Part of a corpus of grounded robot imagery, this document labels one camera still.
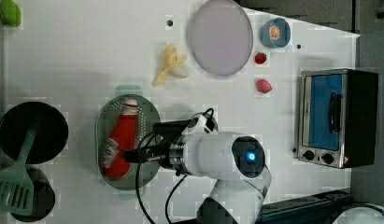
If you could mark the green lime toy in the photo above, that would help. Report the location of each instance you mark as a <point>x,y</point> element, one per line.
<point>10,12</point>

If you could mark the peeled banana toy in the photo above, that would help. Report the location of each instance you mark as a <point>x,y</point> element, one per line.
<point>172,65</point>

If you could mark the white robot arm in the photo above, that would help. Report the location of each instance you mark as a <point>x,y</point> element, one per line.
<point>236,162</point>

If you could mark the red plush ketchup bottle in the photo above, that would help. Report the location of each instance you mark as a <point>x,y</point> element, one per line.
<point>121,138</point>

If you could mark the green metal cup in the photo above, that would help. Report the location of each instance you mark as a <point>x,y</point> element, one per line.
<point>213,119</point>

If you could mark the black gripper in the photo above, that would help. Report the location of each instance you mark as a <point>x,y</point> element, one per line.
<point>165,136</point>

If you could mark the grey round plate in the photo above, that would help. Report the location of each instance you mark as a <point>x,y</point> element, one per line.
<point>221,37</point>

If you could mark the small black cup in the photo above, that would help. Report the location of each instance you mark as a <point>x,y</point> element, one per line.
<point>44,197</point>

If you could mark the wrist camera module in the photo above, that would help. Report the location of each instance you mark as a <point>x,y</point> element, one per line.
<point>189,128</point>

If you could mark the pink peach toy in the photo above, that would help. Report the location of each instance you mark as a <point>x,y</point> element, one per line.
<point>263,86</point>

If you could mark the green plastic spatula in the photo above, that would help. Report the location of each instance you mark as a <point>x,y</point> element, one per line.
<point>16,186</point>

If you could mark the blue bowl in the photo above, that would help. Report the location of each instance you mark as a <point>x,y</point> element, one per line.
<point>285,34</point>

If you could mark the orange slice toy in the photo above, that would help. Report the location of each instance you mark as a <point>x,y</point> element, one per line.
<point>274,32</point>

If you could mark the green plastic strainer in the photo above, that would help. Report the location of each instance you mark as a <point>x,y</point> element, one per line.
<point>139,174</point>

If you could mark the red strawberry toy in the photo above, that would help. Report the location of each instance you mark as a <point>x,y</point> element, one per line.
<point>260,58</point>

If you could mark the blue metal frame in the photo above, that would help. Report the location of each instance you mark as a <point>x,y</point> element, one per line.
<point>320,208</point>

